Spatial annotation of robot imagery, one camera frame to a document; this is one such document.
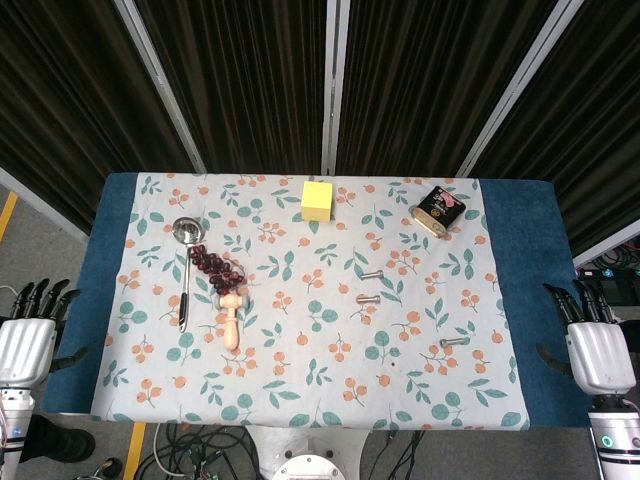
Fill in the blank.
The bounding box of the aluminium partition post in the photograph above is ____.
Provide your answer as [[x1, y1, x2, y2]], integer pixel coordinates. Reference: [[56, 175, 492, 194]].
[[572, 232, 640, 269], [457, 0, 586, 177], [0, 167, 90, 241], [112, 0, 207, 174], [319, 0, 351, 176]]

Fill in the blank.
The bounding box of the metal ladle black handle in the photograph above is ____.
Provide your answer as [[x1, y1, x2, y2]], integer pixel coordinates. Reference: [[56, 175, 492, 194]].
[[171, 216, 202, 334]]

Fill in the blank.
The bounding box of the wooden toy hammer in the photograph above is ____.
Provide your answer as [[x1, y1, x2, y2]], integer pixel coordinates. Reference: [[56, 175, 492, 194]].
[[217, 293, 251, 352]]

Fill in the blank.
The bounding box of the black gold tin can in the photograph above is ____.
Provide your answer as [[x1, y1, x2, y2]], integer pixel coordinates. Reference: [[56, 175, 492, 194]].
[[411, 185, 468, 240]]

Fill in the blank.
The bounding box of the black cable bundle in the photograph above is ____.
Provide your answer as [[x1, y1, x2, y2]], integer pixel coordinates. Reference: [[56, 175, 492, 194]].
[[382, 429, 426, 480]]

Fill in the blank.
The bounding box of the white cable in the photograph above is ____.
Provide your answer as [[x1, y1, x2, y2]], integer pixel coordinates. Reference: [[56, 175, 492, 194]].
[[151, 424, 176, 476]]

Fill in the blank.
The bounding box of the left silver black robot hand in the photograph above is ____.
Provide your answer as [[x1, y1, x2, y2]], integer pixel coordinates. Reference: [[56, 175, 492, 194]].
[[0, 278, 91, 389]]

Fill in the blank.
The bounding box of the floral print tablecloth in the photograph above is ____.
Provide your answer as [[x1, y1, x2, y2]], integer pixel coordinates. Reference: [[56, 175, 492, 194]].
[[89, 172, 531, 432]]

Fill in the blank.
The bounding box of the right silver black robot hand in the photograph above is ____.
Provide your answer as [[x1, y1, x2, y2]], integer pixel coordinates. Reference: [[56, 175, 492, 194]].
[[535, 278, 632, 399]]

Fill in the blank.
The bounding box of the yellow cube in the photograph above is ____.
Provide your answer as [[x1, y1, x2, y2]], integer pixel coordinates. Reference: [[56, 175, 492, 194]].
[[301, 180, 335, 223]]

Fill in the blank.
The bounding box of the blue table cover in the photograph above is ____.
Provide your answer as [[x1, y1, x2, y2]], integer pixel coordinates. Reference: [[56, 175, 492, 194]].
[[40, 172, 609, 430]]

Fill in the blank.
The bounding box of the dark pleated curtain panel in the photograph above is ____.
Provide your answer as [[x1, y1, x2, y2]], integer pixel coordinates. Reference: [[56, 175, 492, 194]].
[[472, 0, 640, 256], [134, 0, 331, 174], [0, 0, 199, 236], [334, 0, 566, 177]]

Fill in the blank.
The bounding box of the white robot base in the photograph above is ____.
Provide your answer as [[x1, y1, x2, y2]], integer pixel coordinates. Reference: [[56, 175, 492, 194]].
[[247, 424, 374, 480]]

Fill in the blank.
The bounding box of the black cable tangle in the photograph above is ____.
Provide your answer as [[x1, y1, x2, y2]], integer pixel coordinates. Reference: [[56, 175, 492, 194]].
[[134, 423, 254, 480]]

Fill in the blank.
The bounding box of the dark red grape bunch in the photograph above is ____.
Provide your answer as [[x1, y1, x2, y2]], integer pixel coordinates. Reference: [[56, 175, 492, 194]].
[[191, 244, 247, 296]]

